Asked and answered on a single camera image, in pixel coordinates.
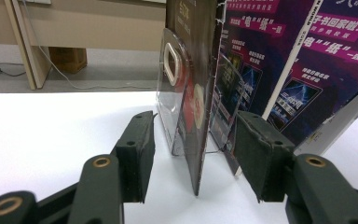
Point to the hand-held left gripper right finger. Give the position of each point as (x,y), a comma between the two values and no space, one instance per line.
(261,155)

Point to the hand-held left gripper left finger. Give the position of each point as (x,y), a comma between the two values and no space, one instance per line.
(136,155)

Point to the beige wooden desk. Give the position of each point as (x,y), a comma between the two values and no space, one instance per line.
(90,31)

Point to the black magazine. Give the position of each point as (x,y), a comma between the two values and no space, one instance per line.
(199,46)

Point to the clear acrylic file rack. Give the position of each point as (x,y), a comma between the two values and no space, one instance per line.
(166,105)

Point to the brown cardboard box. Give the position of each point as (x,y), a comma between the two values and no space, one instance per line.
(68,59)

